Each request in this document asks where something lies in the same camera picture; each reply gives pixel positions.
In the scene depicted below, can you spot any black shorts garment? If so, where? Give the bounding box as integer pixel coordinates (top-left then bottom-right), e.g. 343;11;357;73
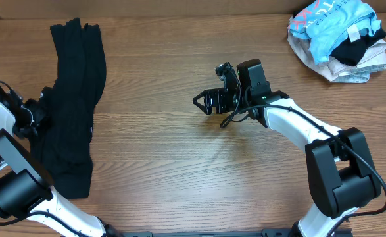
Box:
26;18;107;199

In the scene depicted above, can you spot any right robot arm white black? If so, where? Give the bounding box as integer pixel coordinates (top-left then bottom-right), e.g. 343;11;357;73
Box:
193;59;381;236

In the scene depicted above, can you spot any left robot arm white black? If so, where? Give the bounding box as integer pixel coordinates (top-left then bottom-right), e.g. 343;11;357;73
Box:
0;81;119;236

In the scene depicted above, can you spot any light blue printed shirt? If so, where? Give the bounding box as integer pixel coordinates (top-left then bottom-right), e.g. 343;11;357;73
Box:
288;0;381;65

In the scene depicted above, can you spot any black folded garment in pile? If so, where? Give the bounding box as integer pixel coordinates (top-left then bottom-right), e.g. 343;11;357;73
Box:
331;28;386;66

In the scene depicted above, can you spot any beige folded garment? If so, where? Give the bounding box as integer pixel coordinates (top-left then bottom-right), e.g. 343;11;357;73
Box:
287;32;386;83

